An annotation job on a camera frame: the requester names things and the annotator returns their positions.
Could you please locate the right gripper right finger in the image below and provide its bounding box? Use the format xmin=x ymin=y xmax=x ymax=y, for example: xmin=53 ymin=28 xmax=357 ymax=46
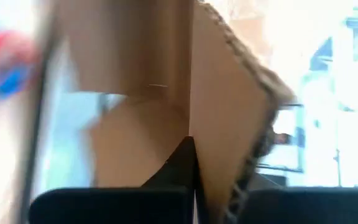
xmin=195 ymin=174 xmax=358 ymax=224

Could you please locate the brown taped cardboard box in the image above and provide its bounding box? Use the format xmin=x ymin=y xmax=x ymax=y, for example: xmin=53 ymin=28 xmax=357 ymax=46
xmin=40 ymin=0 xmax=296 ymax=224

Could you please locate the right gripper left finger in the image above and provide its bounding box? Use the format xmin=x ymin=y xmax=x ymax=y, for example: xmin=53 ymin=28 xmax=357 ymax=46
xmin=29 ymin=136 xmax=197 ymax=224

